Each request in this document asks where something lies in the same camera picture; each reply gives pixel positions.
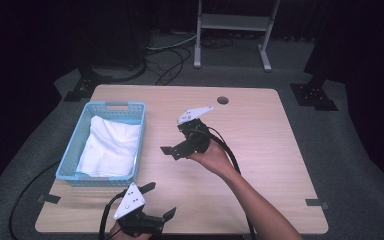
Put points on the person's left hand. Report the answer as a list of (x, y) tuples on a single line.
[(126, 236)]

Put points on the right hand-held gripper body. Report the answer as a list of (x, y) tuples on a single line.
[(195, 136)]

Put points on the grey tape strip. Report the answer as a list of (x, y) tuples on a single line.
[(48, 199), (316, 203)]

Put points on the white metal stand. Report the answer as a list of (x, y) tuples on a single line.
[(233, 21)]

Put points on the black stand base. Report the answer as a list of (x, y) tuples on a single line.
[(313, 95), (83, 88)]

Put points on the light blue perforated plastic basket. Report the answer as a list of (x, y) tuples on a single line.
[(136, 108)]

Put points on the dark curtain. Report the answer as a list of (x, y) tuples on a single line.
[(363, 50), (13, 66)]

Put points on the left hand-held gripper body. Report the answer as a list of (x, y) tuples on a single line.
[(130, 203)]

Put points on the person's right hand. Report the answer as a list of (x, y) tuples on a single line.
[(215, 160)]

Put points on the white cloth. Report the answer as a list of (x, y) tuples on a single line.
[(110, 146)]

